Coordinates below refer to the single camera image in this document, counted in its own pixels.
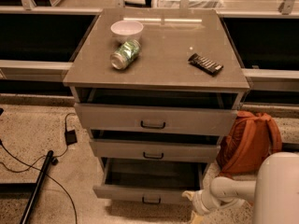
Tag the green soda can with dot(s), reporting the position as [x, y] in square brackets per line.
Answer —
[125, 54]

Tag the grey drawer cabinet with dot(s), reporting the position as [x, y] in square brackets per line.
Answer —
[169, 38]

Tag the black power adapter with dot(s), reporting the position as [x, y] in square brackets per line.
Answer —
[70, 137]

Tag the grey middle drawer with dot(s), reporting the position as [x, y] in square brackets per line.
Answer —
[154, 151]

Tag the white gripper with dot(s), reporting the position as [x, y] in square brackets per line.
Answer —
[198, 202]

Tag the grey drawer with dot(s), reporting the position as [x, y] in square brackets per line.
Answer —
[154, 151]
[153, 119]
[149, 181]

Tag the black metal bar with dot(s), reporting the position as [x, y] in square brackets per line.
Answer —
[37, 188]

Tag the white bowl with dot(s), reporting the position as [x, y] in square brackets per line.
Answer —
[123, 31]

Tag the black snack bar packet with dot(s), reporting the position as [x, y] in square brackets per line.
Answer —
[205, 64]

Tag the grey bottom drawer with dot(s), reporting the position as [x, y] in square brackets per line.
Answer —
[149, 181]

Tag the orange backpack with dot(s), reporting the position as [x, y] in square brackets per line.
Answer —
[252, 139]

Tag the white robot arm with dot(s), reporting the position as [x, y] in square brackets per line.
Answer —
[274, 193]

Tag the grey top drawer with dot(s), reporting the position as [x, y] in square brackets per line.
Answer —
[153, 119]

